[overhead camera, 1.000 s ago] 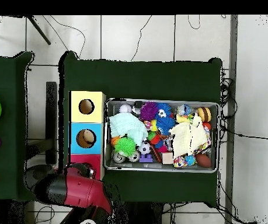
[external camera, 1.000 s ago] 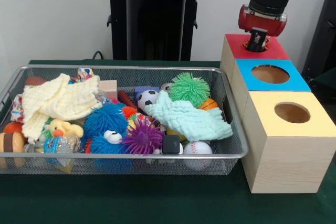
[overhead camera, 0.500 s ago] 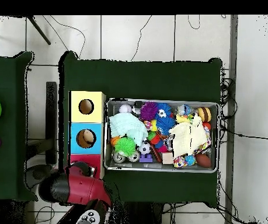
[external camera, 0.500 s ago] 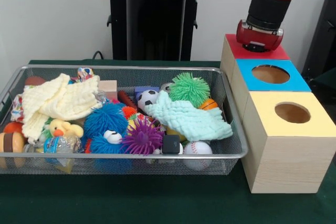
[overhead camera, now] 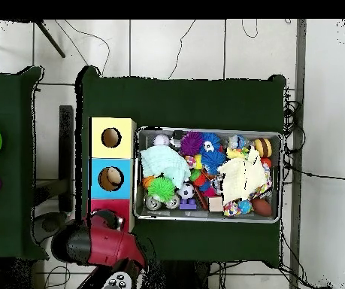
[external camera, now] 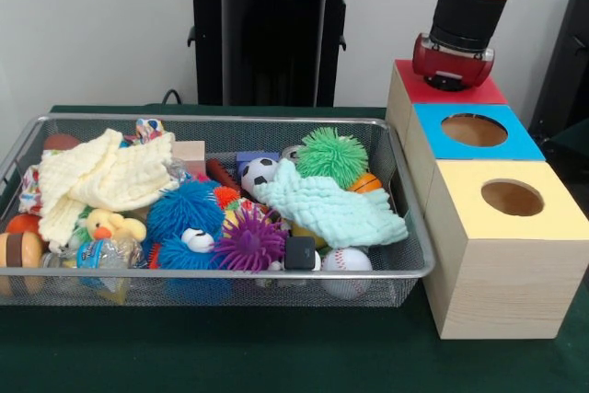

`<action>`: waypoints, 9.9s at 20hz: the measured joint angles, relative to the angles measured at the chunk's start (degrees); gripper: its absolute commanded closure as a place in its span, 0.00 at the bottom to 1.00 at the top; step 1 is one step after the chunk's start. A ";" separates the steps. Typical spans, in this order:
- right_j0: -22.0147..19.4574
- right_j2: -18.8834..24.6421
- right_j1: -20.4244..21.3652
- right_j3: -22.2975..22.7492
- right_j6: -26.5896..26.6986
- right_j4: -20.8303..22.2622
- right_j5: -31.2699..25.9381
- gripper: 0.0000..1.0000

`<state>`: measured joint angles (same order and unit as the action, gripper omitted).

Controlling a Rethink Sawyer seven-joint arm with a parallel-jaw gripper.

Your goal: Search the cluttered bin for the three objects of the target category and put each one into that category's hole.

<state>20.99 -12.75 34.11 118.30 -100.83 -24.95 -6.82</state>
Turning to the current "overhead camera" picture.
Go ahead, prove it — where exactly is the black tripod leg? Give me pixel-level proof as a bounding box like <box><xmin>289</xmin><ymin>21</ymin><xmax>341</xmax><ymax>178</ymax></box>
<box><xmin>35</xmin><ymin>20</ymin><xmax>66</xmax><ymax>59</ymax></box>

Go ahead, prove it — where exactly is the purple spiky ball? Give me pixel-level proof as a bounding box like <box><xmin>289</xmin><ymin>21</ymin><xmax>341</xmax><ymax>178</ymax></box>
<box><xmin>180</xmin><ymin>131</ymin><xmax>205</xmax><ymax>157</ymax></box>

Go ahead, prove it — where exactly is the blue spiky ball with eyes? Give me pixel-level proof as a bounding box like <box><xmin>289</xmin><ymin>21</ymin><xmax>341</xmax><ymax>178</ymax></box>
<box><xmin>201</xmin><ymin>132</ymin><xmax>222</xmax><ymax>152</ymax></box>

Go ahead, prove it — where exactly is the white baseball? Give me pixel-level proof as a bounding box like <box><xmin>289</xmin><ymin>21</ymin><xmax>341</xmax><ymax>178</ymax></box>
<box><xmin>153</xmin><ymin>133</ymin><xmax>171</xmax><ymax>147</ymax></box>

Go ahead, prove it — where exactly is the black upright panel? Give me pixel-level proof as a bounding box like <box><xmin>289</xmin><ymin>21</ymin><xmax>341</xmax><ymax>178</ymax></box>
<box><xmin>58</xmin><ymin>105</ymin><xmax>74</xmax><ymax>213</ymax></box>

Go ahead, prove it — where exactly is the wooden box with three holes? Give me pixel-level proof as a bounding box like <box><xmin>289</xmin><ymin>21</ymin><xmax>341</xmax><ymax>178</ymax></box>
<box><xmin>87</xmin><ymin>116</ymin><xmax>138</xmax><ymax>233</ymax></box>

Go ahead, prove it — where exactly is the black cable with connector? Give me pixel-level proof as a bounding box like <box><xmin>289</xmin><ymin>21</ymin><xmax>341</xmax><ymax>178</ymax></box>
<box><xmin>283</xmin><ymin>162</ymin><xmax>345</xmax><ymax>182</ymax></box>

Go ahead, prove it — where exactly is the green spiky ball with eyes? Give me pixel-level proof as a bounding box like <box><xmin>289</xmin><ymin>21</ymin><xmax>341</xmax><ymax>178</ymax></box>
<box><xmin>146</xmin><ymin>176</ymin><xmax>176</xmax><ymax>202</ymax></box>

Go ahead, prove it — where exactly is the grey floor rail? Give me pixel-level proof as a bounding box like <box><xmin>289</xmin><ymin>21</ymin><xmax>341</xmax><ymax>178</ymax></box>
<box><xmin>289</xmin><ymin>19</ymin><xmax>307</xmax><ymax>289</ymax></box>

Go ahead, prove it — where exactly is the black white soccer ball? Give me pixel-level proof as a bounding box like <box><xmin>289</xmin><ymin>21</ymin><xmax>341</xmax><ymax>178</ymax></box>
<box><xmin>177</xmin><ymin>182</ymin><xmax>196</xmax><ymax>200</ymax></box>

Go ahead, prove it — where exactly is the cream yellow cloth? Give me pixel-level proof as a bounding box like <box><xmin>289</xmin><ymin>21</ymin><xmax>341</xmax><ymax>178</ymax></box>
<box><xmin>216</xmin><ymin>146</ymin><xmax>269</xmax><ymax>205</ymax></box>

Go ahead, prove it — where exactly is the black cable bundle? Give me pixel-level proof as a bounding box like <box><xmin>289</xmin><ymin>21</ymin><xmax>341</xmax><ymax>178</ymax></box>
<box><xmin>282</xmin><ymin>88</ymin><xmax>307</xmax><ymax>184</ymax></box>

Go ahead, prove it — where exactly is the silver drink can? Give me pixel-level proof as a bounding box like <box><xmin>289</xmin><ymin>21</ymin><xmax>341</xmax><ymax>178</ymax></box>
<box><xmin>144</xmin><ymin>195</ymin><xmax>162</xmax><ymax>211</ymax></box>
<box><xmin>165</xmin><ymin>194</ymin><xmax>181</xmax><ymax>210</ymax></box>

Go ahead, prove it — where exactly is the silver mesh bin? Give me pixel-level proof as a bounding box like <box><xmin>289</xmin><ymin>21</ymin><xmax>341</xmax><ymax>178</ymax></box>
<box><xmin>133</xmin><ymin>126</ymin><xmax>283</xmax><ymax>224</ymax></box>

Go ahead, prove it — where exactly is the mint green cloth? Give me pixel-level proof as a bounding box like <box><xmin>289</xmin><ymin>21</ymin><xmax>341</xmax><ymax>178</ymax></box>
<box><xmin>139</xmin><ymin>144</ymin><xmax>192</xmax><ymax>189</ymax></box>

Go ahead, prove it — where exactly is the grey stand base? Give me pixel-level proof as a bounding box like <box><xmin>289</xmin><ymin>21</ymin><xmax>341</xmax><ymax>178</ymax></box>
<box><xmin>33</xmin><ymin>211</ymin><xmax>71</xmax><ymax>243</ymax></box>

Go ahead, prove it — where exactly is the dark green table cloth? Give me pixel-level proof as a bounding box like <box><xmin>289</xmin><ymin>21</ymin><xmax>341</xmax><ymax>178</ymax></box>
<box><xmin>74</xmin><ymin>65</ymin><xmax>287</xmax><ymax>269</ymax></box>
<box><xmin>0</xmin><ymin>65</ymin><xmax>50</xmax><ymax>261</ymax></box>

